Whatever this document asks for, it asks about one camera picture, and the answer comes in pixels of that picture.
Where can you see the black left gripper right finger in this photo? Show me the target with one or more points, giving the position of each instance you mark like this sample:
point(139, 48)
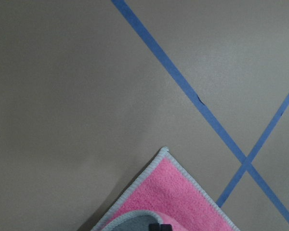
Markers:
point(165, 227)

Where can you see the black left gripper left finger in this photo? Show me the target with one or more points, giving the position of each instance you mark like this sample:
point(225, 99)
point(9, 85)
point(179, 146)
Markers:
point(153, 227)

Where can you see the pink and grey towel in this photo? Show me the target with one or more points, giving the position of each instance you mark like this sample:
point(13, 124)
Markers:
point(165, 193)

